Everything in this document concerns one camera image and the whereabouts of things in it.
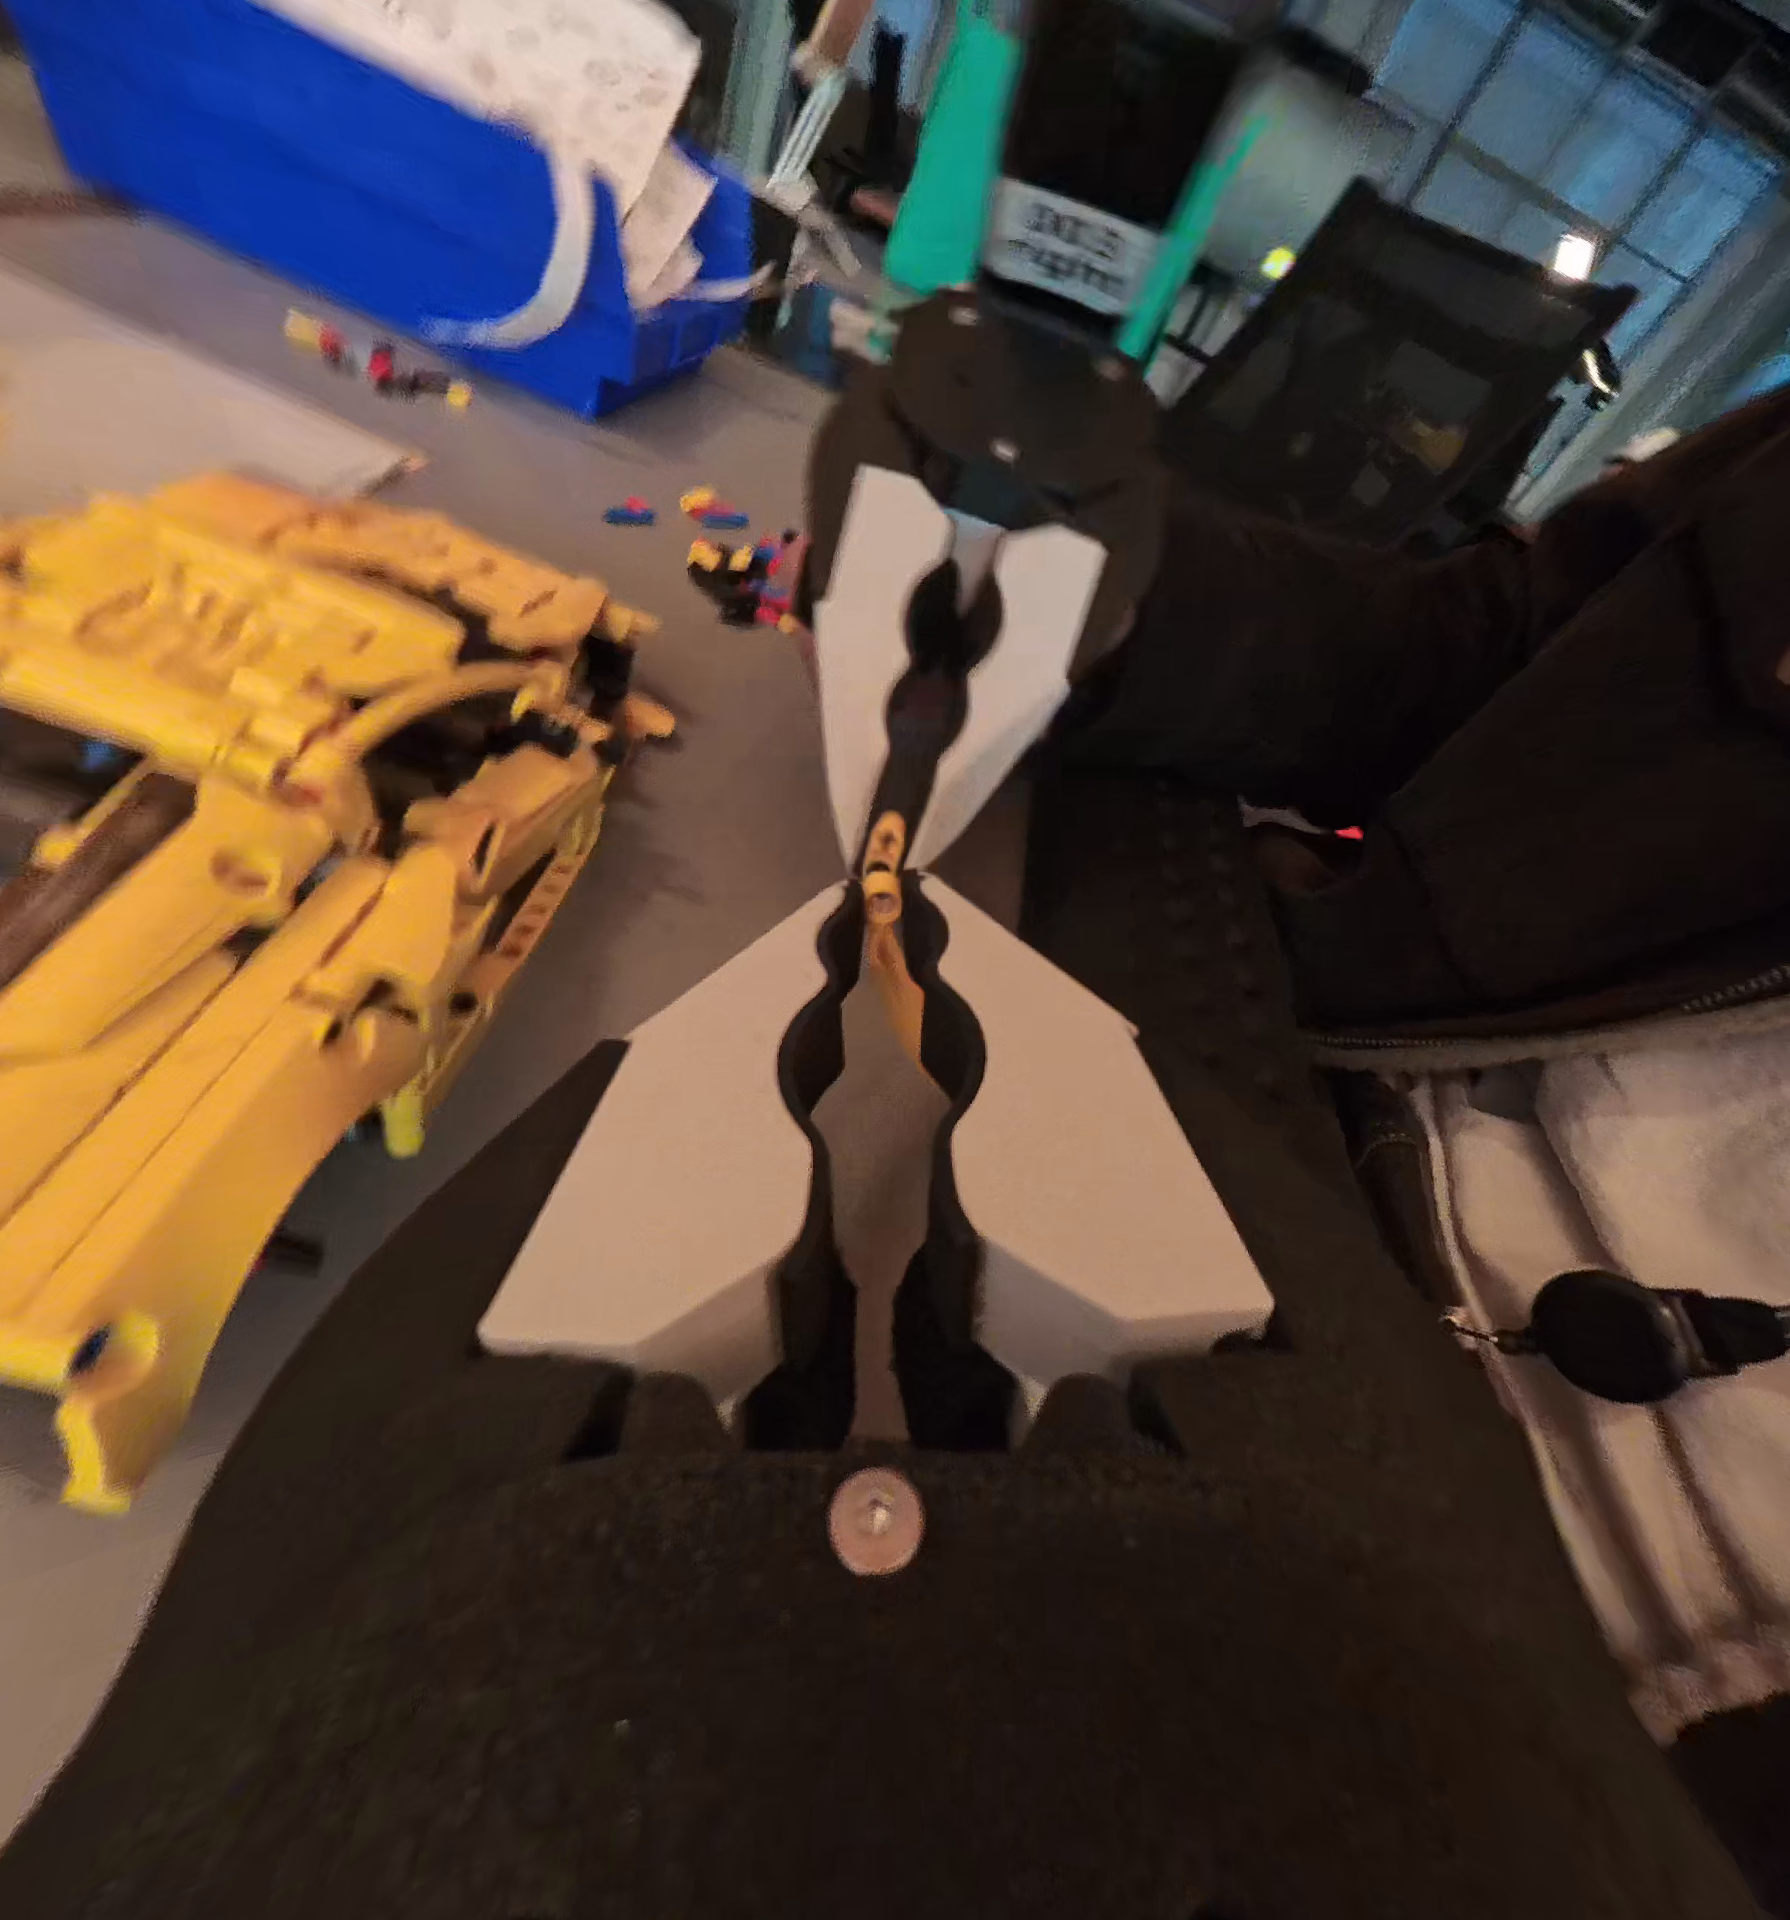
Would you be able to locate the blue plastic bin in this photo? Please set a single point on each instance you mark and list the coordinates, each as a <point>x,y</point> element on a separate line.
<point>310,194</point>

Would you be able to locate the dark fleece-lined jacket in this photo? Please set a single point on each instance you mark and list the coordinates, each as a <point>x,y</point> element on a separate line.
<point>1585,781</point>

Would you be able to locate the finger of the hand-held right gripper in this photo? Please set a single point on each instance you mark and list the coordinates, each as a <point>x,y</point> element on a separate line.
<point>858,645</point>
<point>1031,661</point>

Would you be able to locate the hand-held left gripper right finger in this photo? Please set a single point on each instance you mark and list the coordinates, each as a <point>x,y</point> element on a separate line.
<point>1121,1201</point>

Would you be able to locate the small cluster of brick pins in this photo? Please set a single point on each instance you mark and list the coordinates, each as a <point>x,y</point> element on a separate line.
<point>379,369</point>

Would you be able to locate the pile of coloured brick pins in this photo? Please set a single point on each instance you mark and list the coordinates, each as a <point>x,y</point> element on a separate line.
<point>738,570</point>

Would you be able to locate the yellow curved flexible rod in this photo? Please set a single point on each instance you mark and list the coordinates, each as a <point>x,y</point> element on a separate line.
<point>888,900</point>

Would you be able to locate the instruction booklet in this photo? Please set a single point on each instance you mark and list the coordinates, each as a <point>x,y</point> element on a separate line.
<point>115,405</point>

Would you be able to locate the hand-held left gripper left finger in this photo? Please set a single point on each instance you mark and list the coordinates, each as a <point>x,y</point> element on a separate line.
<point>655,1201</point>

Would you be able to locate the yellow toy brick car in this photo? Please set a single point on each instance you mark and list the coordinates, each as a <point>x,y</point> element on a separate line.
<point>234,630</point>

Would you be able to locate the person's right forearm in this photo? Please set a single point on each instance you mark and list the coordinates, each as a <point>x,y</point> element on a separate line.
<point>1284,645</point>

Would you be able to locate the white patterned paper bag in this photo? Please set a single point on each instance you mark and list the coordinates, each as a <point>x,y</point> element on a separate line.
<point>580,75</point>

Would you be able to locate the grey desk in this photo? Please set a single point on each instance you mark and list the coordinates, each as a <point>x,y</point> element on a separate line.
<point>714,750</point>

